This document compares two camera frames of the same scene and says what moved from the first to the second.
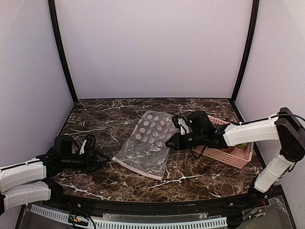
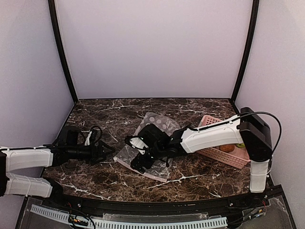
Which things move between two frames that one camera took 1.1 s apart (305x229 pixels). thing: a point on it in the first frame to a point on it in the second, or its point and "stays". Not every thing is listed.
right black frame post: (252, 37) stays
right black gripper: (185, 139) to (145, 157)
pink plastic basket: (238, 158) stays
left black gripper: (90, 161) to (96, 151)
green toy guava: (242, 145) stays
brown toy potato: (230, 149) stays
